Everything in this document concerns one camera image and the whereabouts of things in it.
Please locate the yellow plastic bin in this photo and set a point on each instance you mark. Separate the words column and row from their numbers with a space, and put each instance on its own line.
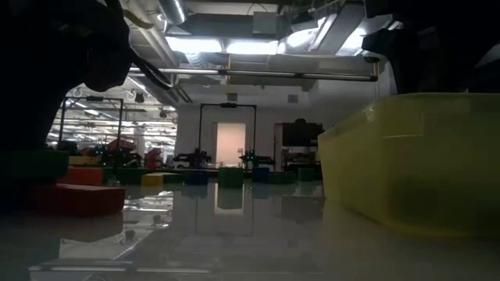
column 410, row 164

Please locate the blue square lego brick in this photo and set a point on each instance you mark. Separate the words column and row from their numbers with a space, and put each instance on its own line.
column 196, row 178

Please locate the green long block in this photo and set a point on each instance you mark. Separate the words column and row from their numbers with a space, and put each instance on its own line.
column 173, row 178

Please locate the red long block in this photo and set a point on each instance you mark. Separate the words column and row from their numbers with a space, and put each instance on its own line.
column 78, row 200

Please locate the red machine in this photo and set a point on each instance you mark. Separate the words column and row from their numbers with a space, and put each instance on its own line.
column 154, row 158

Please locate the red long lego brick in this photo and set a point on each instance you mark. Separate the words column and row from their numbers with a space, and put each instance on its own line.
column 82, row 176

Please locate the grey ceiling box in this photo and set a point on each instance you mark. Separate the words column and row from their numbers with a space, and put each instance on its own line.
column 265, row 22

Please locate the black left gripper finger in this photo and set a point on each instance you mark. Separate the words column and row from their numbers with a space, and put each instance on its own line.
column 8, row 187

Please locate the black gantry frame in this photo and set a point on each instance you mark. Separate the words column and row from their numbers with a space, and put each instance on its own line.
column 227, row 105
column 93, row 98

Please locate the green square lego brick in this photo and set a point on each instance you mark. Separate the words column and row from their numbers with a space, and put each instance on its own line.
column 306, row 175

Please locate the green cube block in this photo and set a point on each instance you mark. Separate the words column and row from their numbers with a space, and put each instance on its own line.
column 230, row 178

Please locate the ceiling light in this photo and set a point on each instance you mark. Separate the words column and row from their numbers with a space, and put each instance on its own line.
column 252, row 47
column 193, row 45

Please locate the silver overhead rail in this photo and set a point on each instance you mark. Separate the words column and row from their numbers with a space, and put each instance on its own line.
column 254, row 73

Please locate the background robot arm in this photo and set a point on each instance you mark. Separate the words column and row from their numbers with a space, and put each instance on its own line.
column 256, row 158
column 193, row 158

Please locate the round metal duct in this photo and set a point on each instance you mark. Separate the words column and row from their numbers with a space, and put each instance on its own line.
column 172, row 9

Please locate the yellow rectangular block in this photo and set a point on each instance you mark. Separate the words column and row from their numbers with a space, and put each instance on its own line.
column 152, row 180

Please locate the yellow box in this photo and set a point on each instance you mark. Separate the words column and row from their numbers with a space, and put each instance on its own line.
column 83, row 161

